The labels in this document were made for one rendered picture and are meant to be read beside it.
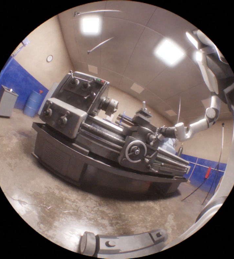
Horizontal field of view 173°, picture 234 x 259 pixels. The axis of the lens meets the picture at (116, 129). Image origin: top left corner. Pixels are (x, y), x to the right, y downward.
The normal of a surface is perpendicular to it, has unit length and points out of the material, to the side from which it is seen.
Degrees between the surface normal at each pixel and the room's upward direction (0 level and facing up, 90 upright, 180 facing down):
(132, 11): 180
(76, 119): 90
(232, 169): 90
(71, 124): 90
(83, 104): 90
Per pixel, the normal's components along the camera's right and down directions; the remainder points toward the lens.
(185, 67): -0.41, 0.91
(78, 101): 0.18, -0.02
